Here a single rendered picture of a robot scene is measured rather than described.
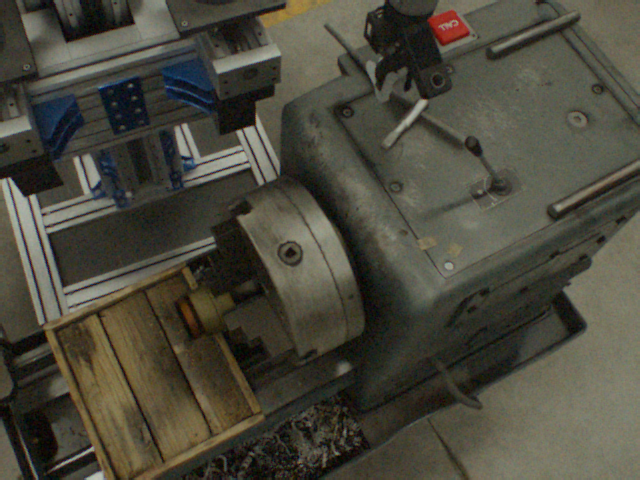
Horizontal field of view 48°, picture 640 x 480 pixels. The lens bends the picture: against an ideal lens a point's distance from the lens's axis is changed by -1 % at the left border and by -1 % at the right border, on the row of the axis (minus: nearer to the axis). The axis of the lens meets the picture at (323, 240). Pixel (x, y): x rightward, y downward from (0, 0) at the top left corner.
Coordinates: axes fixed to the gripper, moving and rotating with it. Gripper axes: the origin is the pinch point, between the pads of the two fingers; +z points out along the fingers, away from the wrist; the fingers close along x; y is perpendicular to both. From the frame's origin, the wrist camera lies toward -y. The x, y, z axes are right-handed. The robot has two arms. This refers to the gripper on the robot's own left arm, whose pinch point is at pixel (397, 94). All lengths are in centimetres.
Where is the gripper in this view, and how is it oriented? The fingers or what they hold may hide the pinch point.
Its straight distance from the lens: 121.3
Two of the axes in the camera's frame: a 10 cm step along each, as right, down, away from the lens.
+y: -4.8, -8.1, 3.4
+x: -8.7, 4.1, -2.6
